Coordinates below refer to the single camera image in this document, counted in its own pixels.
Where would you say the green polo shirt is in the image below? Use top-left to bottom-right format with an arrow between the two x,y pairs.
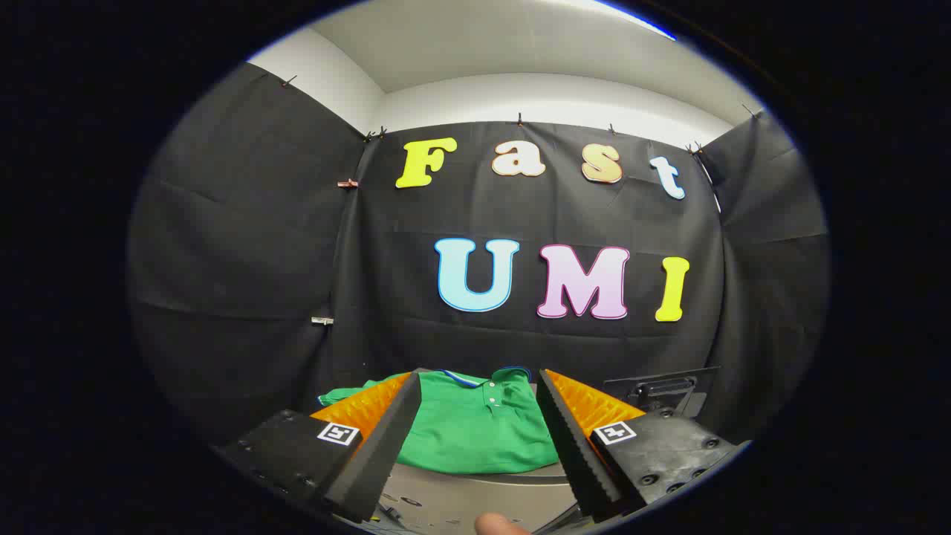
318,366 -> 562,475

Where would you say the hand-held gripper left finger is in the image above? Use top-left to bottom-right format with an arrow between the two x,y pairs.
221,373 -> 423,524

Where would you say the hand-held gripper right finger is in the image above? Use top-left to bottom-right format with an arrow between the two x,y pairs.
536,369 -> 748,520

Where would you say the black backdrop cloth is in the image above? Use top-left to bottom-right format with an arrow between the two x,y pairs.
126,63 -> 829,454

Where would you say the grey cabinet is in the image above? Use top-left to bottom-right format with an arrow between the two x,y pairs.
375,366 -> 584,535

